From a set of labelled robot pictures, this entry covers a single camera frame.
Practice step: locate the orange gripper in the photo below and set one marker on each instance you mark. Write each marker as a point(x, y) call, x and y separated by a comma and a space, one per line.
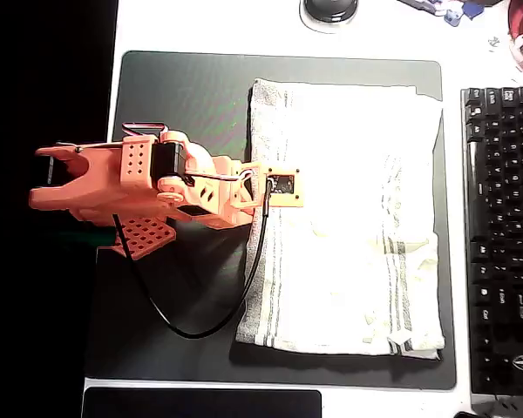
point(242, 195)

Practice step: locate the white striped towel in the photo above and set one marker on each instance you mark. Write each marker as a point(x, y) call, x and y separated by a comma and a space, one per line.
point(331, 261)

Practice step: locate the orange perforated arm base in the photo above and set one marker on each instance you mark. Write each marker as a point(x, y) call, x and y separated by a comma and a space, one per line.
point(146, 237)

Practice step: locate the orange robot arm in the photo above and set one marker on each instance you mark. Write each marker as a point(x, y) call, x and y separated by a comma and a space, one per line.
point(100, 174)

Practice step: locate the black desk mat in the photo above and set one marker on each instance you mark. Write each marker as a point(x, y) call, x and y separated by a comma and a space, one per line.
point(178, 96)

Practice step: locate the black flat pad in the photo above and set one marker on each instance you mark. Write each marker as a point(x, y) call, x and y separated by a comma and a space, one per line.
point(200, 405)

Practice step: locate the round dark dome object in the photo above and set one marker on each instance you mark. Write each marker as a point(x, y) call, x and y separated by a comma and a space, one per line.
point(329, 11)

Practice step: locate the black computer keyboard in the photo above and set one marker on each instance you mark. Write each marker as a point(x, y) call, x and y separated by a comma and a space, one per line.
point(505, 217)

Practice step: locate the white purple small item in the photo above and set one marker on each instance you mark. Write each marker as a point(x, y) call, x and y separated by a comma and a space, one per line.
point(423, 5)

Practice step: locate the blue small item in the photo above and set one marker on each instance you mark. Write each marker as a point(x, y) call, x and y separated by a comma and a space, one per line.
point(455, 16)

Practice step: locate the small black object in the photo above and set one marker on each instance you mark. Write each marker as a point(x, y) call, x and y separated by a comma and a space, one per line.
point(468, 415)

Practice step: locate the orange gripper camera mount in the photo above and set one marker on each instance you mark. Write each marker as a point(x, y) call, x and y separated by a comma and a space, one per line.
point(300, 191)

